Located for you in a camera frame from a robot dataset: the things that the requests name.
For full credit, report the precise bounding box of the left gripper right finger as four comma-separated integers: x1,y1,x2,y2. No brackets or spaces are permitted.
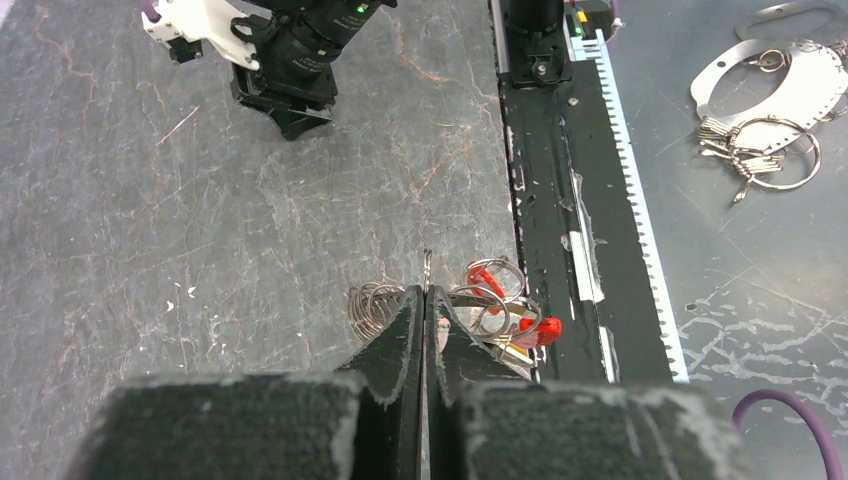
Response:
423,286,749,479

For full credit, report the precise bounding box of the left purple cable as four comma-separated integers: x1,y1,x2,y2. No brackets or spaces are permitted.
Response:
731,389,846,480

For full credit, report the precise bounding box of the spare key ring bunch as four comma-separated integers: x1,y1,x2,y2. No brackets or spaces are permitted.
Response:
695,113,823,205

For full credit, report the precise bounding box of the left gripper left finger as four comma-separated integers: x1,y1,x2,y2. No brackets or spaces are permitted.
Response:
67,286,424,479

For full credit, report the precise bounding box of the slotted white cable duct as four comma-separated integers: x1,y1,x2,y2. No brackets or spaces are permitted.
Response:
572,28,690,383

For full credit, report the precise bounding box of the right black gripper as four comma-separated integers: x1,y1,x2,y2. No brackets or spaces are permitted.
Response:
231,26,340,141

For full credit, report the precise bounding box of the red key tag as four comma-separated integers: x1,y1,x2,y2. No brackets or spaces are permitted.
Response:
459,257,563,350

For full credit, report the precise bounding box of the yellow key tag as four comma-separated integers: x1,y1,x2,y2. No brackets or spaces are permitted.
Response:
488,341,536,368

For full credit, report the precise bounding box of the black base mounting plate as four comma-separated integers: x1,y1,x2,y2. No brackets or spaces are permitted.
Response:
493,0,677,386

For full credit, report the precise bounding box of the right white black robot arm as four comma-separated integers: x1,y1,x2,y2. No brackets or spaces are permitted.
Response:
229,0,573,141

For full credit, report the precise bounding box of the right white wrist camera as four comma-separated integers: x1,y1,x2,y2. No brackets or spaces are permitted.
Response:
139,0,279,71

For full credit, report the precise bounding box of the spare metal keyring plate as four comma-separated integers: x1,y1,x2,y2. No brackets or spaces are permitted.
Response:
688,0,848,155

